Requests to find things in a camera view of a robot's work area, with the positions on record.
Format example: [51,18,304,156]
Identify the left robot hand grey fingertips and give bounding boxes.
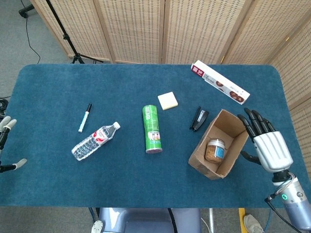
[0,116,27,173]

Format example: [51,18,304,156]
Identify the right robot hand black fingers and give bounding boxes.
[237,108,294,173]

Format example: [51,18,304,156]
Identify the glass jar with blue label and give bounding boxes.
[205,138,228,164]

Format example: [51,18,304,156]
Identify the open brown cardboard box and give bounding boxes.
[188,109,249,180]

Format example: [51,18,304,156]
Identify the green white marker pen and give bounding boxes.
[78,103,92,133]

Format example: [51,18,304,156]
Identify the black stapler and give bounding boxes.
[189,106,210,132]

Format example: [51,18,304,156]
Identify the white baking paper box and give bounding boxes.
[190,60,251,105]

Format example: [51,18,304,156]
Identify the green chips can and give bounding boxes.
[142,104,163,154]

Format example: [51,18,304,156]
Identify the grey sneaker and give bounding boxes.
[243,214,264,233]

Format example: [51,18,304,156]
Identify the clear plastic water bottle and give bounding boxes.
[71,121,121,161]

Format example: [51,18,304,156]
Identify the black tripod stand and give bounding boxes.
[46,0,104,64]

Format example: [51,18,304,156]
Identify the yellow sticky notes pad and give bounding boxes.
[157,91,178,111]

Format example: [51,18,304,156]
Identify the blue tablecloth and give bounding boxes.
[0,64,311,208]

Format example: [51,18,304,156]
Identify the grey-blue robot torso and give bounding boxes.
[91,207,202,233]

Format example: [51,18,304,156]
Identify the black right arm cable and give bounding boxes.
[264,179,303,233]

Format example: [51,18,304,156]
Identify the black floor cable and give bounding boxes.
[20,0,41,64]

